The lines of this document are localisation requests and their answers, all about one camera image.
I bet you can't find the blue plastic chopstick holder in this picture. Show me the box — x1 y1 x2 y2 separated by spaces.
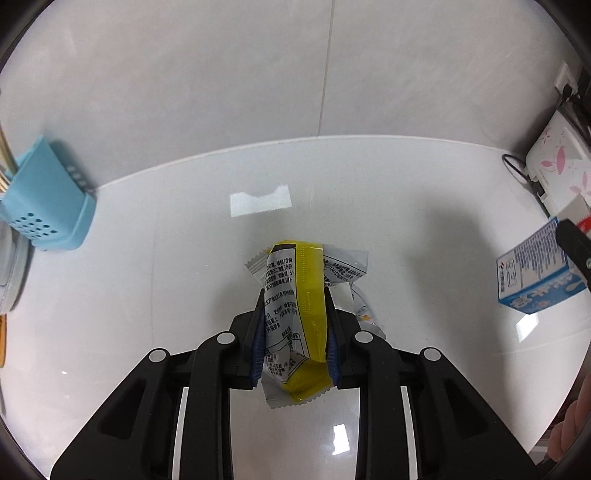
0 135 97 251

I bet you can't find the yellow silver snack packet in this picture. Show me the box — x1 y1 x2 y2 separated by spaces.
245 240 370 409

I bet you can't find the stack of white plates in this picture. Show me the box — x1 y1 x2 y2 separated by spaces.
0 222 31 312

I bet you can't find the white wall power socket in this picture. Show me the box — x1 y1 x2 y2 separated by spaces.
554 62 580 100

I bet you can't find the blue white milk carton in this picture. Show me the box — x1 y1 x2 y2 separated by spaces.
496 193 591 315

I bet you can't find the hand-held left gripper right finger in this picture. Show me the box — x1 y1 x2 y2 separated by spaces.
323 286 539 480

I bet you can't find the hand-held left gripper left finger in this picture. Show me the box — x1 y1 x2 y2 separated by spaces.
50 288 269 480

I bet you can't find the bundle of wooden chopsticks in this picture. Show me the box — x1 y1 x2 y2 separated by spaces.
0 122 17 192

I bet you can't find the white flowered rice cooker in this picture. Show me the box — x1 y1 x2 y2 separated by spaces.
525 111 591 220

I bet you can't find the person's right hand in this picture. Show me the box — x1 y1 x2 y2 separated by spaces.
548 399 583 462

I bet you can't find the black power cord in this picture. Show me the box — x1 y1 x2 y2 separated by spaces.
502 154 552 217

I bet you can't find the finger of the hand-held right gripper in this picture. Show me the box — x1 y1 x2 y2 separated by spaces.
555 219 591 292

